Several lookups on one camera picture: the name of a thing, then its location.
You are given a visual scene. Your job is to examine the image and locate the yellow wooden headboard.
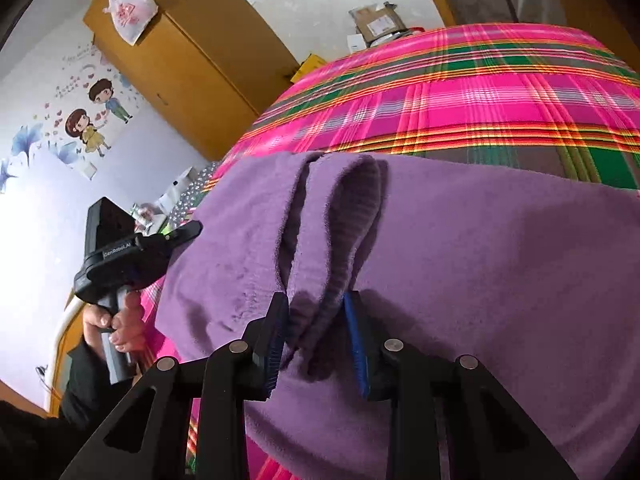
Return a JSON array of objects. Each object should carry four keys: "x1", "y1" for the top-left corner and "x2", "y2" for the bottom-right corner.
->
[{"x1": 45, "y1": 300, "x2": 101, "y2": 416}]

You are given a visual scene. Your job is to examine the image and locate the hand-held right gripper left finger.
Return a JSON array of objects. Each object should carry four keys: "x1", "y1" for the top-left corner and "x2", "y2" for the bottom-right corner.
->
[{"x1": 59, "y1": 291, "x2": 291, "y2": 480}]

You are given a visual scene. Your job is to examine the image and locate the white plastic bag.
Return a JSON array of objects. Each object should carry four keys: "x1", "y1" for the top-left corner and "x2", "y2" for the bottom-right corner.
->
[{"x1": 102, "y1": 0, "x2": 160, "y2": 47}]

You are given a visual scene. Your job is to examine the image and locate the person's left forearm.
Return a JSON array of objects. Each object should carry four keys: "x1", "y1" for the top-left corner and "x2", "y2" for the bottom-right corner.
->
[{"x1": 0, "y1": 337, "x2": 136, "y2": 480}]

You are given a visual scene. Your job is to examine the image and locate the purple patterned cloth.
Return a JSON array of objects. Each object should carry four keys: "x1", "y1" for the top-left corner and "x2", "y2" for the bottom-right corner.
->
[{"x1": 170, "y1": 160, "x2": 221, "y2": 223}]

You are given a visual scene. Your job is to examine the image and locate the pink plaid tablecloth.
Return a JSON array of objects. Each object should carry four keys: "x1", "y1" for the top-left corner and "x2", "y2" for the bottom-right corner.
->
[{"x1": 137, "y1": 22, "x2": 640, "y2": 480}]

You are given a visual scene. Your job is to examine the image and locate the wooden wardrobe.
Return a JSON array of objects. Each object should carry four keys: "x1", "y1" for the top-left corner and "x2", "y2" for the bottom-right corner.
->
[{"x1": 82, "y1": 0, "x2": 301, "y2": 162}]

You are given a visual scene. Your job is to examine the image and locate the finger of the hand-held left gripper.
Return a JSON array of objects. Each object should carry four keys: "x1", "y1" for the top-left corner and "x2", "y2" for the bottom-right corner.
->
[{"x1": 144, "y1": 220, "x2": 203, "y2": 257}]

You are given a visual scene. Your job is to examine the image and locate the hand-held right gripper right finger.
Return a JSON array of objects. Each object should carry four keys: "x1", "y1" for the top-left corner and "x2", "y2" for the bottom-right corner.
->
[{"x1": 342, "y1": 290, "x2": 581, "y2": 480}]

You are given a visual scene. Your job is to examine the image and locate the cluster of small bottles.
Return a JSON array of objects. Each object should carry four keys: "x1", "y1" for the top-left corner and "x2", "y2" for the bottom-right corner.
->
[{"x1": 131, "y1": 200, "x2": 162, "y2": 233}]

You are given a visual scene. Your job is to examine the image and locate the yellow bag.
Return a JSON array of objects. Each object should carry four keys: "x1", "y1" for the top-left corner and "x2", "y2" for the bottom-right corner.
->
[{"x1": 291, "y1": 53, "x2": 326, "y2": 84}]

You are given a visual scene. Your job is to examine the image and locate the purple fleece pants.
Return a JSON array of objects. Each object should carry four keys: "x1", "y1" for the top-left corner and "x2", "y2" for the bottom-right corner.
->
[{"x1": 154, "y1": 151, "x2": 640, "y2": 480}]

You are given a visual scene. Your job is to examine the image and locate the brown cardboard box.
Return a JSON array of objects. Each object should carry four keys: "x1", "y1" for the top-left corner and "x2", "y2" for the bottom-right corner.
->
[{"x1": 349, "y1": 2, "x2": 403, "y2": 46}]

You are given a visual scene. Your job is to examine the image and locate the cartoon wall sticker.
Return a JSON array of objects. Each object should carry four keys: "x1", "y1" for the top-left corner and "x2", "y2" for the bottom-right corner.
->
[{"x1": 0, "y1": 42, "x2": 136, "y2": 196}]

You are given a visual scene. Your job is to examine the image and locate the white shopping bag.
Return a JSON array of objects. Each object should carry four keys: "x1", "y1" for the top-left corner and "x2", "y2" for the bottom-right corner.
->
[{"x1": 159, "y1": 167, "x2": 198, "y2": 211}]

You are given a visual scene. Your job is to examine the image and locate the person's left hand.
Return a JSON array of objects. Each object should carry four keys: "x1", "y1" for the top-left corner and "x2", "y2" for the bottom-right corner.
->
[{"x1": 82, "y1": 291, "x2": 147, "y2": 354}]

